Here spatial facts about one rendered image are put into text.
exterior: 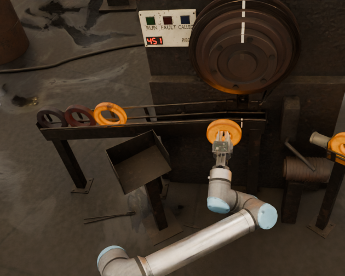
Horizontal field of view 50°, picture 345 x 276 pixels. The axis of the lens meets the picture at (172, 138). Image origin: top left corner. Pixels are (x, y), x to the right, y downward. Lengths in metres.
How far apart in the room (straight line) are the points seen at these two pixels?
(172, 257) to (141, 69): 2.46
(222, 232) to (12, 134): 2.34
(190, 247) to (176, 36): 0.96
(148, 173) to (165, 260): 0.65
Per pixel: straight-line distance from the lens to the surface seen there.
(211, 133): 1.67
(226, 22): 1.55
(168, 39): 1.81
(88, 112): 2.11
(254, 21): 1.54
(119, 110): 2.03
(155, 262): 1.33
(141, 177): 1.87
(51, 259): 2.49
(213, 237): 1.37
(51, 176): 2.88
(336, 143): 1.86
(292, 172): 1.98
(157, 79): 1.95
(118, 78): 3.52
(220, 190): 1.50
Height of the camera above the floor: 2.05
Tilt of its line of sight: 46 degrees down
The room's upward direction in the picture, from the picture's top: 10 degrees counter-clockwise
